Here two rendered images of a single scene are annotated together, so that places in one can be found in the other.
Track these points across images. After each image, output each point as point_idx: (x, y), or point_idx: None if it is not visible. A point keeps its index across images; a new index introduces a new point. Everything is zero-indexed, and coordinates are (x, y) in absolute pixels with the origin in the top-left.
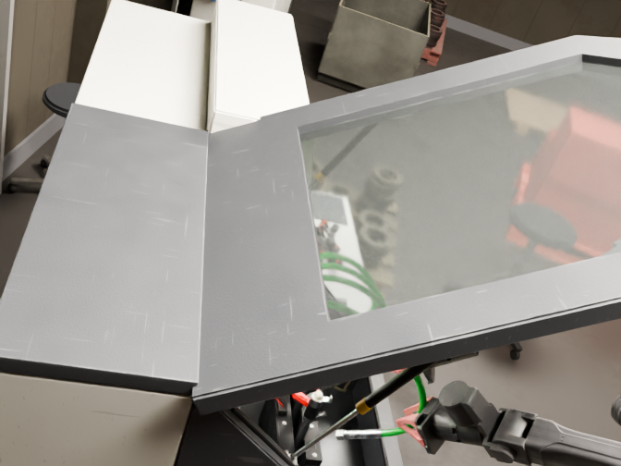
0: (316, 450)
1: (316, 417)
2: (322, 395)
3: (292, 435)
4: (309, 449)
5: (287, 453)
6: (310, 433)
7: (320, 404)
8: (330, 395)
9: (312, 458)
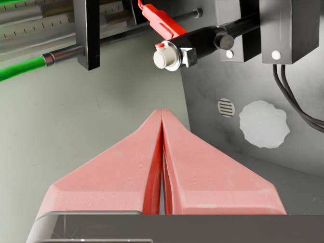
0: (281, 43)
1: (216, 48)
2: (165, 63)
3: (238, 15)
4: (267, 43)
5: (231, 57)
6: (273, 1)
7: (181, 67)
8: (185, 52)
9: (273, 60)
